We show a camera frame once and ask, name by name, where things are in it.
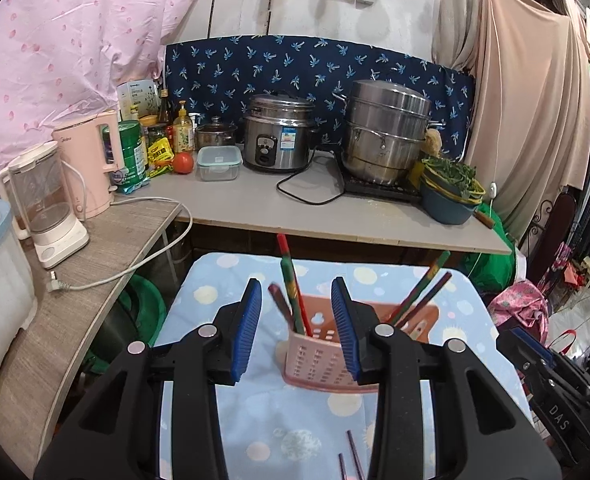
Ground white blender jug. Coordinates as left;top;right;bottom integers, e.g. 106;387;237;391
0;141;89;270

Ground small lidded steel pot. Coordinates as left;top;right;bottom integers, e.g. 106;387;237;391
195;116;237;150

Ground green tin can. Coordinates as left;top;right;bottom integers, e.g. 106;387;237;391
109;120;150;194

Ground green chopstick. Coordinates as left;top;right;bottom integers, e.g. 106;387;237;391
281;257;306;335
386;250;451;325

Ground clear food container teal lid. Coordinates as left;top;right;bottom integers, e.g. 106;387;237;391
196;145;243;182

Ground pink dotted curtain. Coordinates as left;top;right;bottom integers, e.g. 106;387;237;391
0;0;196;169

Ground pink perforated utensil basket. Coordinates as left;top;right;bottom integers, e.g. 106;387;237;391
283;294;442;395

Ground wooden L-shaped counter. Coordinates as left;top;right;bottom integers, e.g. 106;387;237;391
0;154;508;474

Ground steel rice cooker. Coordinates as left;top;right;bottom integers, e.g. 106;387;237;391
243;93;316;174

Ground yellow snack packet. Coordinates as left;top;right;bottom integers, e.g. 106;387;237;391
147;138;174;178

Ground dark maroon chopstick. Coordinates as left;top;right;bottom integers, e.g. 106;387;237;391
396;271;452;327
268;283;295;330
346;430;365;480
338;453;348;480

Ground pink floral cloth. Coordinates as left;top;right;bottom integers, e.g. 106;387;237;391
488;280;549;344

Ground black appliance cable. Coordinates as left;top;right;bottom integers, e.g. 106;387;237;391
275;146;346;207

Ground yellow oil bottle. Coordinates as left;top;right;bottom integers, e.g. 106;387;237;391
172;101;194;154

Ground white power cord with plug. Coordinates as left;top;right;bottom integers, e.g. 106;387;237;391
45;161;195;295

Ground green plastic bag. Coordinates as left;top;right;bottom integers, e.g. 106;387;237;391
459;203;516;295

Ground blue basin with greens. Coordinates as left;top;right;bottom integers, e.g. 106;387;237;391
420;156;486;226

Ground brown potato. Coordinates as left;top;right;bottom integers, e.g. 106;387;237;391
421;128;442;157

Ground pink electric kettle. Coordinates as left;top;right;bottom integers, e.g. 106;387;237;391
52;110;126;221

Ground red chopstick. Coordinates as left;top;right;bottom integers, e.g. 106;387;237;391
276;233;312;337

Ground large stacked steel steamer pot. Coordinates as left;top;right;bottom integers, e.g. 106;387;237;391
333;79;432;185

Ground black induction cooktop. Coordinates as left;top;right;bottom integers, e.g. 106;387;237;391
335;154;421;204

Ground red tomato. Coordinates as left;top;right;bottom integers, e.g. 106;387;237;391
172;152;194;174

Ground navy leaf-print cloth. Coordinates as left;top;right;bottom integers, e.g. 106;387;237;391
165;36;475;159

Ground beige hanging curtain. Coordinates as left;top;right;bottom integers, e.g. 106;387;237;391
432;0;590;237

